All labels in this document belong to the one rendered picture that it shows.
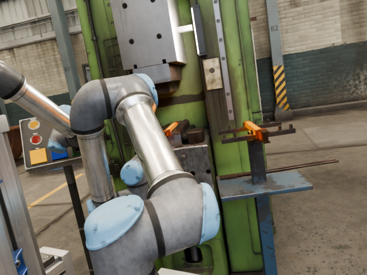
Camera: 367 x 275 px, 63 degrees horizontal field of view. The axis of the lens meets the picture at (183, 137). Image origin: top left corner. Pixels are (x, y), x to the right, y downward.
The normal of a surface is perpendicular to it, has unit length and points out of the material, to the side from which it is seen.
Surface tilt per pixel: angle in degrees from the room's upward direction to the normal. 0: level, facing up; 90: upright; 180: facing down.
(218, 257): 90
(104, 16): 90
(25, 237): 90
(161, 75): 90
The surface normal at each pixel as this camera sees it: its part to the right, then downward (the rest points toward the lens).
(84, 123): 0.09, 0.51
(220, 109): -0.14, 0.21
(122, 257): 0.30, 0.13
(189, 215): 0.25, -0.33
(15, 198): 0.87, -0.06
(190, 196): 0.11, -0.73
